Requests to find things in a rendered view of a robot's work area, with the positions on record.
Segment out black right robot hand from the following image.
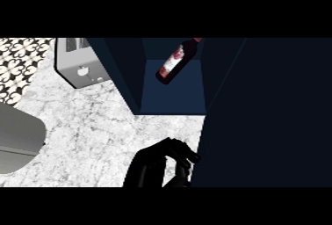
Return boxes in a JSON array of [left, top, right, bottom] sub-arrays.
[[123, 136, 201, 188]]

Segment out dark blue cabinet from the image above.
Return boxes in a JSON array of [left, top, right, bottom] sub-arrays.
[[86, 37, 248, 116]]

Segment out dark wine bottle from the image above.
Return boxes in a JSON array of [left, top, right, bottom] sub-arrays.
[[156, 37, 204, 86]]

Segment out grey rounded appliance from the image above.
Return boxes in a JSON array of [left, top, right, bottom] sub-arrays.
[[0, 102, 49, 175]]

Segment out silver toaster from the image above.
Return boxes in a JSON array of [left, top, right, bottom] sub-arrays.
[[54, 37, 113, 90]]

